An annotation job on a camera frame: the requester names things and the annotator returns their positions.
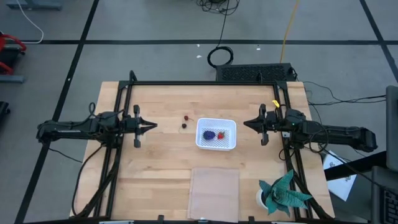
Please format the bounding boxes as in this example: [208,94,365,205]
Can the tangled black cables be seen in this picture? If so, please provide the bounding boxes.
[195,0,240,16]

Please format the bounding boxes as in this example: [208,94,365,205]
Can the black keyboard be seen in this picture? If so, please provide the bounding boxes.
[383,189,398,216]

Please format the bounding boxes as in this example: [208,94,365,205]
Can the green plant in white pot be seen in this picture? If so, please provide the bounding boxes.
[255,169,313,218]

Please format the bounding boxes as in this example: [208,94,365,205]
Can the white paper sheet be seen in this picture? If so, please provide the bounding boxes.
[323,151,358,202]

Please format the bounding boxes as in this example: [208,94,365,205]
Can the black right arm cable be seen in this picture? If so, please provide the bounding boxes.
[309,129,386,189]

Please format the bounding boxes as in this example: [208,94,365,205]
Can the black perforated computer case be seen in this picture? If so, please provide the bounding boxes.
[215,63,296,83]

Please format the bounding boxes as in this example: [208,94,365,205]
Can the red cart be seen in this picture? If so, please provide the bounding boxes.
[0,32,27,75]

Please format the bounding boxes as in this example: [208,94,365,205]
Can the yellow cable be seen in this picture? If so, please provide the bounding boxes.
[279,0,301,64]

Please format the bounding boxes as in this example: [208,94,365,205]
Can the pink cloth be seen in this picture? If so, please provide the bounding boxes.
[187,167,241,223]

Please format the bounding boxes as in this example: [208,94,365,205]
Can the grey metal foot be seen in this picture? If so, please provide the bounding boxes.
[0,74,25,83]

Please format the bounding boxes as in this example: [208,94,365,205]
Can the black aluminium frame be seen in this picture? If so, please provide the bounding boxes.
[70,70,336,224]

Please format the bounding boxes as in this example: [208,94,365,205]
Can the black base cable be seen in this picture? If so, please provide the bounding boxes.
[71,145,104,217]

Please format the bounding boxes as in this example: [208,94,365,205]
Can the white perforated plastic basket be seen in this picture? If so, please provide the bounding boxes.
[195,118,238,152]

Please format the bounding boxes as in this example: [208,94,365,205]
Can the black beam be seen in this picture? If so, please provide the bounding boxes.
[325,151,386,181]

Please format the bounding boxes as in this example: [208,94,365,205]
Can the white cable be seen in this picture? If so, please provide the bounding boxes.
[15,0,44,44]

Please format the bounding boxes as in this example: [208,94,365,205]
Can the coiled black cable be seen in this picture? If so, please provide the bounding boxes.
[206,0,234,68]

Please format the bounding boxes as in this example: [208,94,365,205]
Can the dark grey desk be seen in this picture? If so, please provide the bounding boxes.
[371,166,398,224]

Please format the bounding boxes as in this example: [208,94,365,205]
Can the thin black cable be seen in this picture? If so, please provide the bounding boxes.
[303,81,387,106]

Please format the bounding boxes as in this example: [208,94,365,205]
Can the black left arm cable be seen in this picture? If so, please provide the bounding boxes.
[88,101,125,121]

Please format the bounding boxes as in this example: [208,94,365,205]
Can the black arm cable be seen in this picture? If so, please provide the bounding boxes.
[309,129,386,189]
[88,101,125,121]

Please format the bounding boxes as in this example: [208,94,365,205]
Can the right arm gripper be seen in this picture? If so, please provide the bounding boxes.
[243,103,286,146]

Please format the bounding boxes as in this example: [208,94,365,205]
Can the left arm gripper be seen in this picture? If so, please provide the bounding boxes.
[123,105,158,149]

